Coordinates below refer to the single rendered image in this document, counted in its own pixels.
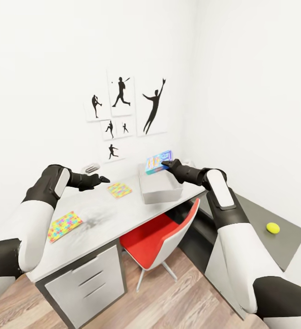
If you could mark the board game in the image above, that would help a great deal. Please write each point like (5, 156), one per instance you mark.
(153, 164)

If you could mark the toy box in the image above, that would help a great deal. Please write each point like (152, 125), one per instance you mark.
(159, 187)

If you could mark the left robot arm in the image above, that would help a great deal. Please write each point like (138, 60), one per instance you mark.
(24, 234)

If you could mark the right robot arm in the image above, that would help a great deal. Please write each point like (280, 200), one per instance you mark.
(257, 283)

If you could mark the tennis ball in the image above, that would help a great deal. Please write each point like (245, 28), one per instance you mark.
(273, 227)

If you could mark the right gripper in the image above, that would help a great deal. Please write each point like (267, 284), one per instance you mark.
(177, 168)

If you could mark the jigsaw puzzle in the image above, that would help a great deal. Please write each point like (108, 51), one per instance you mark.
(119, 190)
(63, 225)

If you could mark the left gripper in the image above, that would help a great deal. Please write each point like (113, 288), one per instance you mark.
(89, 182)

